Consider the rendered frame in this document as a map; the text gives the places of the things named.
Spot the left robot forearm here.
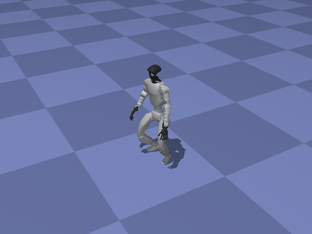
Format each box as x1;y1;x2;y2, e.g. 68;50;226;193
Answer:
163;105;171;127

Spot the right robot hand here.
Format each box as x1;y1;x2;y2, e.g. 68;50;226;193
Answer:
130;106;139;120

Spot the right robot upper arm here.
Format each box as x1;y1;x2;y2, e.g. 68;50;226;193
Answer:
141;78;150;98

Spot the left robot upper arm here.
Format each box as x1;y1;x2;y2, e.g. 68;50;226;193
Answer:
160;85;171;110

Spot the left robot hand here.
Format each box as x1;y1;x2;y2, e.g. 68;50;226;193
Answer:
158;123;168;140

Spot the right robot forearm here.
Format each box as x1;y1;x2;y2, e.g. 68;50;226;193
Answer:
135;95;145;110

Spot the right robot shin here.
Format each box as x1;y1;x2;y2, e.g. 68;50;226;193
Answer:
137;134;158;146

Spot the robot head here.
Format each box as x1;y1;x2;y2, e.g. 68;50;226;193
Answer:
147;65;162;83

